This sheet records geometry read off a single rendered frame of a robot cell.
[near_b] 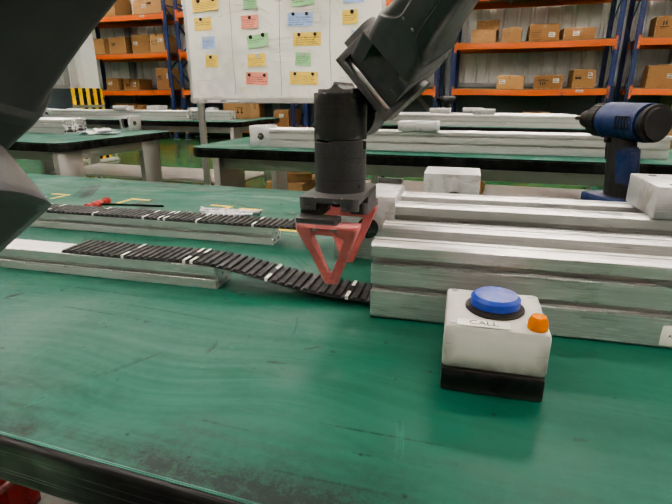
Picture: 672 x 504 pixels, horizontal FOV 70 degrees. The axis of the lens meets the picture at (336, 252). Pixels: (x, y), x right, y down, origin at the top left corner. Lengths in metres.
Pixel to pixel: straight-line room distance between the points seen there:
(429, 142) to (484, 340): 1.73
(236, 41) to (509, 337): 3.55
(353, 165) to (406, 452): 0.29
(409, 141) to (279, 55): 1.78
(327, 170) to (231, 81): 3.34
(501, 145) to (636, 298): 1.61
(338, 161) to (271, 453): 0.30
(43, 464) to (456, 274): 0.38
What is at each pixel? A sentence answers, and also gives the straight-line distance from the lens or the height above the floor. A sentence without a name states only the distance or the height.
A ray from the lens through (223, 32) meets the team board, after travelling 3.88.
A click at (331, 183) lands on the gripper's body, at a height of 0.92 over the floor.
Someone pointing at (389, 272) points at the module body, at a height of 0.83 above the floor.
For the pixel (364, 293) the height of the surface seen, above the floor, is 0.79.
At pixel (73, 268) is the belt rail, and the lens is 0.74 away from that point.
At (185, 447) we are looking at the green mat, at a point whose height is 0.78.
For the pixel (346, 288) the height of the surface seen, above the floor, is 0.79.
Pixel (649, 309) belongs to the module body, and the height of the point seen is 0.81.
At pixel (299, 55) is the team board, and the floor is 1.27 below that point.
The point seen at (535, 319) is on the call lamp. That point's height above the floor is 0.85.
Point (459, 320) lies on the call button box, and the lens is 0.40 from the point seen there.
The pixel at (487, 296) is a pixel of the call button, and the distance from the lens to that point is 0.42.
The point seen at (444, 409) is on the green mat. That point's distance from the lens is 0.40.
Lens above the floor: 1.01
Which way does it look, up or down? 18 degrees down
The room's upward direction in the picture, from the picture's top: straight up
